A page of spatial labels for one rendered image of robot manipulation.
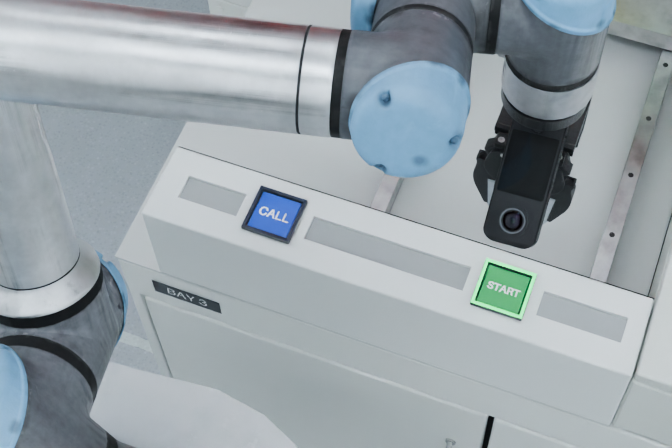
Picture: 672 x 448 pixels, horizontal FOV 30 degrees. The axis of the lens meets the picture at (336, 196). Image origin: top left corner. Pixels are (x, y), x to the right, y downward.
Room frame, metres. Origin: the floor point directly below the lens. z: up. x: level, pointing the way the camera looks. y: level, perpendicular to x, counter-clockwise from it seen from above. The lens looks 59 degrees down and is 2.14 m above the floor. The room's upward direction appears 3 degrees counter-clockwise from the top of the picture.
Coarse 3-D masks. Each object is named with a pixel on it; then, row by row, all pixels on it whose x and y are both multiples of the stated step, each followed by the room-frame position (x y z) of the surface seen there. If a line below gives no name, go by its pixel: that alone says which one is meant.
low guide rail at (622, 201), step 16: (656, 80) 0.92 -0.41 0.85; (656, 96) 0.90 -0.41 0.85; (656, 112) 0.87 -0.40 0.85; (640, 128) 0.85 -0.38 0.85; (640, 144) 0.83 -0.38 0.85; (640, 160) 0.81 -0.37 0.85; (624, 176) 0.78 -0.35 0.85; (624, 192) 0.76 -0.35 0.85; (624, 208) 0.74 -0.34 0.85; (608, 224) 0.72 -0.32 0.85; (608, 240) 0.70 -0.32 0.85; (608, 256) 0.68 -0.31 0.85; (592, 272) 0.66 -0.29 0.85; (608, 272) 0.66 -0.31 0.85
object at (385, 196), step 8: (384, 176) 0.80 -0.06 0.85; (392, 176) 0.80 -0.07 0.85; (384, 184) 0.79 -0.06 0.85; (392, 184) 0.79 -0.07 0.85; (400, 184) 0.80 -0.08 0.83; (376, 192) 0.78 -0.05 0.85; (384, 192) 0.78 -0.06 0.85; (392, 192) 0.78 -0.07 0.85; (376, 200) 0.77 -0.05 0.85; (384, 200) 0.77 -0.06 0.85; (392, 200) 0.78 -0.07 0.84; (376, 208) 0.76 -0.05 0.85; (384, 208) 0.76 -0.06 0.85
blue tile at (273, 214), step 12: (264, 192) 0.72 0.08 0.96; (264, 204) 0.70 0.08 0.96; (276, 204) 0.70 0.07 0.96; (288, 204) 0.70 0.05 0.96; (300, 204) 0.70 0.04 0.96; (252, 216) 0.69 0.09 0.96; (264, 216) 0.69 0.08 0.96; (276, 216) 0.69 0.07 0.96; (288, 216) 0.69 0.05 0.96; (264, 228) 0.67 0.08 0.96; (276, 228) 0.67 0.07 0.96; (288, 228) 0.67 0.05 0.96
